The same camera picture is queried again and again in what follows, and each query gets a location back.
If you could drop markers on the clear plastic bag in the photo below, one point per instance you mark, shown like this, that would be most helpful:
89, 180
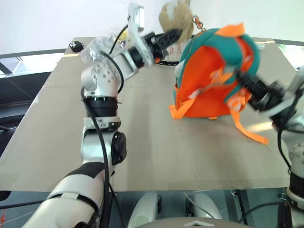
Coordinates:
102, 46

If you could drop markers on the silver robot leg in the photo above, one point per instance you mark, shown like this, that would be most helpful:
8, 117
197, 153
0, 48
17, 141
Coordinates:
204, 206
145, 209

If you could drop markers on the dark metal table leg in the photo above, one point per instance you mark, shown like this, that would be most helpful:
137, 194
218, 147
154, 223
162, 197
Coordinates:
244, 206

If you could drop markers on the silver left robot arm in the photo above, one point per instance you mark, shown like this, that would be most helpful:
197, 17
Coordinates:
99, 78

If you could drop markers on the silver robot left leg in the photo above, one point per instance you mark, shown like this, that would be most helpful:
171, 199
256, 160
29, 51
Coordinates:
145, 209

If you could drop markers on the orange and teal backpack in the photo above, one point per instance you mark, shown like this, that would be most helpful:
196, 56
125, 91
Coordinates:
206, 78

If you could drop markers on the small black device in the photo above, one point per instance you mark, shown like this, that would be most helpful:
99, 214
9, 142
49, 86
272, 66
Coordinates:
76, 45

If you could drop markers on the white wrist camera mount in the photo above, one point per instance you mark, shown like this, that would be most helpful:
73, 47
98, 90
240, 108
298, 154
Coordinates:
140, 47
294, 83

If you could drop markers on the grey robot torso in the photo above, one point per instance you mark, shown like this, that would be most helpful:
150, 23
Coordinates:
194, 223

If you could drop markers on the silver robot right leg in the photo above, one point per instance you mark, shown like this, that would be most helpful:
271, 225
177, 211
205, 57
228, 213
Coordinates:
204, 206

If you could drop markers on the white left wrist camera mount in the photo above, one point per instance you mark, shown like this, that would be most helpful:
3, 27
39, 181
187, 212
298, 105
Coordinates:
140, 47

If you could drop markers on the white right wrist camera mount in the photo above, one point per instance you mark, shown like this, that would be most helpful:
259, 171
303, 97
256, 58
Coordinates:
294, 83

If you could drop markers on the white box with red print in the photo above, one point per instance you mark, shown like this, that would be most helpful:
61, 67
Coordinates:
176, 51

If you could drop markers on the tan plush toy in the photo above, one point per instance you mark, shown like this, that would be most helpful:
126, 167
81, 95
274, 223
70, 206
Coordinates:
177, 19

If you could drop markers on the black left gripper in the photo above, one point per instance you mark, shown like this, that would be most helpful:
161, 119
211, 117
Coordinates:
152, 40

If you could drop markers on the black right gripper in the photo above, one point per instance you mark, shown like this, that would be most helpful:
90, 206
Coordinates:
268, 95

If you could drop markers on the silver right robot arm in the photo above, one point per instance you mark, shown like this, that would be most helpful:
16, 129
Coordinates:
297, 154

